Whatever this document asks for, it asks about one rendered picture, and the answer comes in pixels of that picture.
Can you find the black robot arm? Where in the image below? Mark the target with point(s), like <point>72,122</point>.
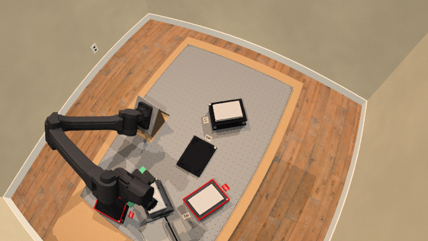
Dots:
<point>108,185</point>

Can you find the grey slotted rack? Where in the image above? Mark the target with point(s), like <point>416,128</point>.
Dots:
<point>160,231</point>

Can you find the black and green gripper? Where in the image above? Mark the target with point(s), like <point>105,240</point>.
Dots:
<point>145,176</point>

